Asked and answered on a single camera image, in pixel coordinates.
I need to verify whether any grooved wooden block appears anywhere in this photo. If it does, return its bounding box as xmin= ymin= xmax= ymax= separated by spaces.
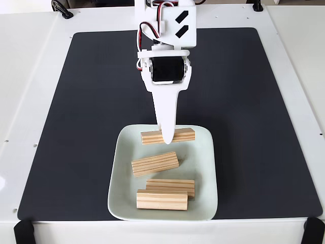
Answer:
xmin=146 ymin=177 xmax=196 ymax=199
xmin=141 ymin=127 xmax=197 ymax=146
xmin=131 ymin=151 xmax=180 ymax=178
xmin=136 ymin=188 xmax=189 ymax=212

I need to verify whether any black rubber mat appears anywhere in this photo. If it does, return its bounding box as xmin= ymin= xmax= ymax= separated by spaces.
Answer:
xmin=17 ymin=27 xmax=323 ymax=221

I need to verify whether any pale green square plate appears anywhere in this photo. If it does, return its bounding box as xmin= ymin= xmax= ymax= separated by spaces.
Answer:
xmin=107 ymin=124 xmax=219 ymax=221

